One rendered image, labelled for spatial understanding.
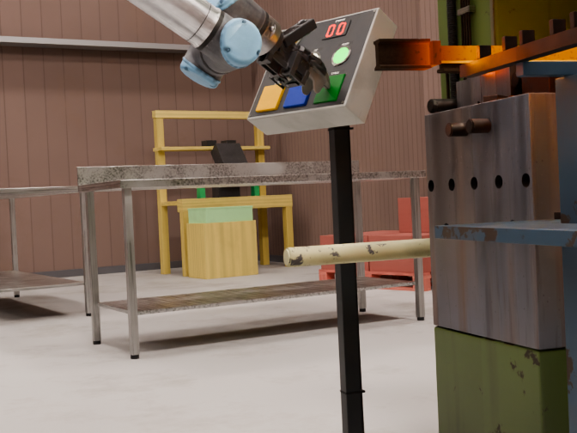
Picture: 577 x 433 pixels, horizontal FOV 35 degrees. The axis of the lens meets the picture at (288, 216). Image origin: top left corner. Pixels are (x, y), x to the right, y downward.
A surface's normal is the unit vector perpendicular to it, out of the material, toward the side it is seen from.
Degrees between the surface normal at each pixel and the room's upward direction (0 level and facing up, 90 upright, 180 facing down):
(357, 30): 60
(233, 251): 90
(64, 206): 90
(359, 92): 90
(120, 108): 90
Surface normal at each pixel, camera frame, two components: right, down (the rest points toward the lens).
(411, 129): -0.87, 0.05
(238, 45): 0.51, 0.04
